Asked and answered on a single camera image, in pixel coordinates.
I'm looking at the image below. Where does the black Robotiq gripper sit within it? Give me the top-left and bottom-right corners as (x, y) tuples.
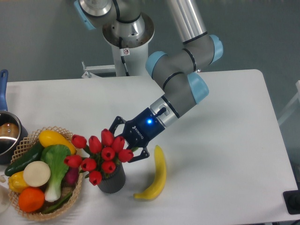
(108, 108), (165, 163)

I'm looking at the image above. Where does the red tulip bouquet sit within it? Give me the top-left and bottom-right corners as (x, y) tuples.
(64, 129), (134, 186)

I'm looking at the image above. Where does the dark grey ribbed vase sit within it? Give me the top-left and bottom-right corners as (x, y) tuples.
(98, 164), (126, 194)

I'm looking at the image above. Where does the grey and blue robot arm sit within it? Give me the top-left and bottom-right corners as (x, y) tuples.
(74, 0), (223, 161)

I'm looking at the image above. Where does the yellow banana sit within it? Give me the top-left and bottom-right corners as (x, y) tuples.
(133, 145), (167, 200)

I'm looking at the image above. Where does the purple sweet potato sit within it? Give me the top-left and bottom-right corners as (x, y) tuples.
(64, 167), (79, 185)

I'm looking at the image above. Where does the green bok choy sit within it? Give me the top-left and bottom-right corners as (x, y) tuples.
(41, 144), (70, 202)

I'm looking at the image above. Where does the yellow squash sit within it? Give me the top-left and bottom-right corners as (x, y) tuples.
(38, 130), (76, 155)

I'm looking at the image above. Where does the woven wicker basket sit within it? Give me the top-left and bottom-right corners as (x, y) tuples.
(9, 126), (83, 221)

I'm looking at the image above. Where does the green bean pod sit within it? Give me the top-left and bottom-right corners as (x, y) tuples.
(42, 192), (72, 214)

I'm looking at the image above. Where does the green cucumber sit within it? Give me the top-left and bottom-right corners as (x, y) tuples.
(4, 141), (44, 177)

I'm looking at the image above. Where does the white round radish slice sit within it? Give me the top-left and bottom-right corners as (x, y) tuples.
(23, 161), (51, 187)

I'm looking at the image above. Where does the orange fruit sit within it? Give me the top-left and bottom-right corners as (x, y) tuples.
(18, 187), (45, 212)

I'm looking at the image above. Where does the yellow bell pepper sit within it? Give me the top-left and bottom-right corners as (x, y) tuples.
(8, 171), (29, 193)

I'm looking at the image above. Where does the black device at table edge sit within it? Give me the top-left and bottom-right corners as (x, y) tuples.
(283, 190), (300, 215)

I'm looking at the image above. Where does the black cable on pedestal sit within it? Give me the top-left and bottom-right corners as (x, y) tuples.
(118, 37), (130, 77)

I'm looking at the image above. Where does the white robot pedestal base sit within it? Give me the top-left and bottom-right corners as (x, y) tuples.
(81, 11), (155, 79)

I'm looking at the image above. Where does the blue handled saucepan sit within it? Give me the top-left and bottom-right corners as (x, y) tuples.
(0, 69), (28, 165)

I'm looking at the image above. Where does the white frame at right edge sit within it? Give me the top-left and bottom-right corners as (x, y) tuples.
(277, 80), (300, 126)

